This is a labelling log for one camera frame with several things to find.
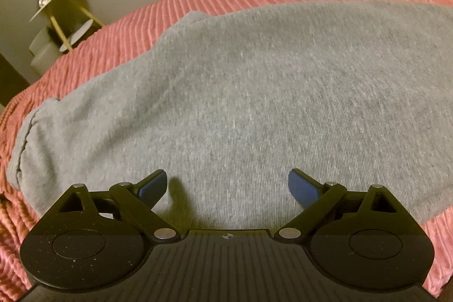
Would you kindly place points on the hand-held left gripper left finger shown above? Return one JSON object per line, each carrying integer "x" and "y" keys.
{"x": 153, "y": 187}

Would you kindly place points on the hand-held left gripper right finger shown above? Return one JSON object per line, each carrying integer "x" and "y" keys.
{"x": 301, "y": 187}

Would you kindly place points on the grey pants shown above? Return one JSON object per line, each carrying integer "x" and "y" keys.
{"x": 247, "y": 104}

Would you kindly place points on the white cube stool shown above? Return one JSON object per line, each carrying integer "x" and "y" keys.
{"x": 44, "y": 49}

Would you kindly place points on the gold two-tier side table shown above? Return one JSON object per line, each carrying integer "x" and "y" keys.
{"x": 70, "y": 6}

